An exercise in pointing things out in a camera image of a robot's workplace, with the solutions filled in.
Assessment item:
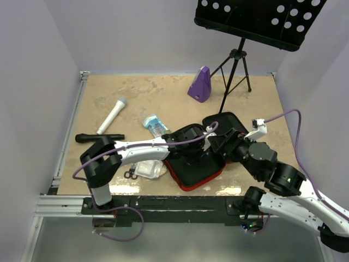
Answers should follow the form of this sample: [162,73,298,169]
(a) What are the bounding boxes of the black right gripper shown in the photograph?
[207,127,261,180]

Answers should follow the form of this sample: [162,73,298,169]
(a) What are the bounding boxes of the red black medicine kit case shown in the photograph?
[163,112,248,192]

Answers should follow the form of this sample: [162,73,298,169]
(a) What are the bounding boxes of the blue clear plastic pouch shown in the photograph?
[142,114,170,138]

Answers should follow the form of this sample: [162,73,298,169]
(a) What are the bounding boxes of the white gauze packet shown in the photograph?
[135,160,167,180]

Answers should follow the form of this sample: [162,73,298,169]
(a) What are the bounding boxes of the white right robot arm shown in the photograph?
[208,129,348,253]

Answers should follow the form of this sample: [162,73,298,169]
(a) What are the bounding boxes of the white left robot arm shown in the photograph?
[79,122,218,214]

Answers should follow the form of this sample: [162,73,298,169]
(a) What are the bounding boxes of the purple metronome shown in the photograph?
[187,65,212,103]

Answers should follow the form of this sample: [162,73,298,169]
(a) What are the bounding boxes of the white microphone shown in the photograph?
[97,97,127,135]

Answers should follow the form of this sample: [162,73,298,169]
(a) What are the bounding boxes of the black microphone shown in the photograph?
[75,133,125,144]

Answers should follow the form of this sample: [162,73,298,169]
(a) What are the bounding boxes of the black music stand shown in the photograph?
[194,0,325,96]

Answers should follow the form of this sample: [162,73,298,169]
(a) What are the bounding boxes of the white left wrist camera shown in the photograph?
[203,125,219,151]

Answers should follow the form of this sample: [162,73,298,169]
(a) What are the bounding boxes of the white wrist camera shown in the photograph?
[244,118,268,141]
[203,125,219,151]

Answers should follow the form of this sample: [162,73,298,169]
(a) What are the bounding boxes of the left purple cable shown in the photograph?
[72,121,219,181]

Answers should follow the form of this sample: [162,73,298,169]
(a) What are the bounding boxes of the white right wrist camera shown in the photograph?
[244,118,268,141]

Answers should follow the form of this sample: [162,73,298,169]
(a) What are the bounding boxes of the black handled scissors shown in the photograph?
[124,168,138,180]

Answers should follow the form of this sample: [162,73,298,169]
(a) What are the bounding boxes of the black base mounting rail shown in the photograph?
[81,194,265,227]

